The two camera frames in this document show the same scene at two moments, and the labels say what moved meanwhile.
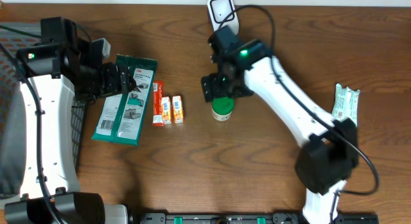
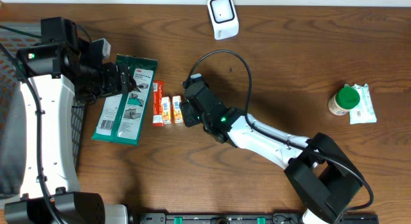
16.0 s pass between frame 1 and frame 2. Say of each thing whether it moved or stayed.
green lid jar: moved
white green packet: stayed
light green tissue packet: moved
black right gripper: moved
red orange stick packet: stayed
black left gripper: stayed
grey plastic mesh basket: stayed
